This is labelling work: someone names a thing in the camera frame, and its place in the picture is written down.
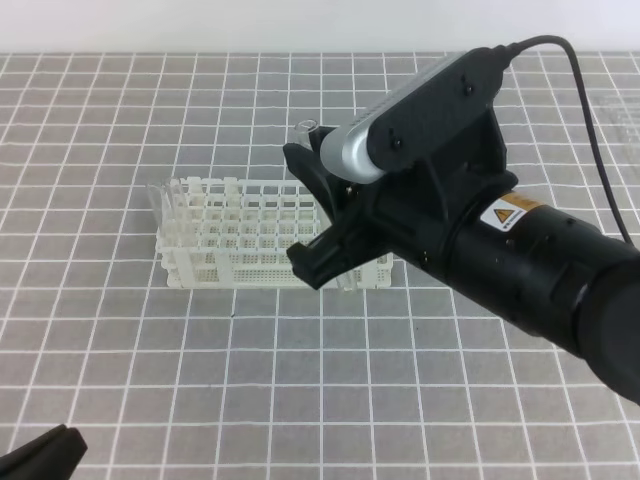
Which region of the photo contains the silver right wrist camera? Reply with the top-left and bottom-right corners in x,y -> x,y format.
320,46 -> 508,184

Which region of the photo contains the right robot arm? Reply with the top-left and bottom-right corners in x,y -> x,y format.
283,110 -> 639,401

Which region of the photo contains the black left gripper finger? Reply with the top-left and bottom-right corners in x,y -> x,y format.
1,424 -> 88,480

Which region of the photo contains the white test tube rack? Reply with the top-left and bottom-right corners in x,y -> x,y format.
157,175 -> 396,290

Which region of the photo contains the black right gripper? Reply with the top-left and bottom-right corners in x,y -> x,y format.
283,108 -> 517,289

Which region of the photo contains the test tube in rack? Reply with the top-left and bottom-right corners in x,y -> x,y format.
147,178 -> 177,230

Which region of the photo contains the grey checked tablecloth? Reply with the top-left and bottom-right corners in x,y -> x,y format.
1,52 -> 639,479

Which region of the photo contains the black right camera cable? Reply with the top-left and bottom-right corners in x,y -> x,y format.
499,34 -> 640,249

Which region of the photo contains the clear test tube pile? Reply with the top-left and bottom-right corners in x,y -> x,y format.
597,94 -> 639,154

